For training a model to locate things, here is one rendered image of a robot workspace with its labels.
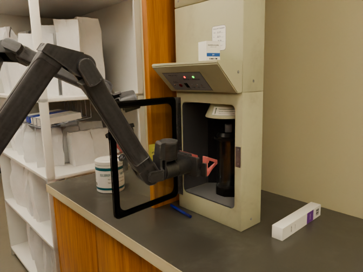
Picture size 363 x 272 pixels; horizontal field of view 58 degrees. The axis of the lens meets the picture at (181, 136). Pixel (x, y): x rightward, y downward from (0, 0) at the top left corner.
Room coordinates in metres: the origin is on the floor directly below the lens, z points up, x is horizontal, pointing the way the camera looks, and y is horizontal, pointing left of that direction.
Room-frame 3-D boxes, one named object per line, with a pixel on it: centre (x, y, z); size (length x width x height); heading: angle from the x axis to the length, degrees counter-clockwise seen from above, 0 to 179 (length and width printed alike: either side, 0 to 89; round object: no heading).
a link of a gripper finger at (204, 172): (1.09, -0.08, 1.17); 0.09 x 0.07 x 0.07; 131
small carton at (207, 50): (1.07, -0.09, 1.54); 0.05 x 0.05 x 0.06; 26
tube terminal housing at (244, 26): (1.25, -0.18, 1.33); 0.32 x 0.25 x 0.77; 41
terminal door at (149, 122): (1.16, 0.13, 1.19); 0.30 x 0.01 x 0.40; 136
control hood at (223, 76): (1.13, -0.05, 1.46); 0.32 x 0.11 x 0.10; 41
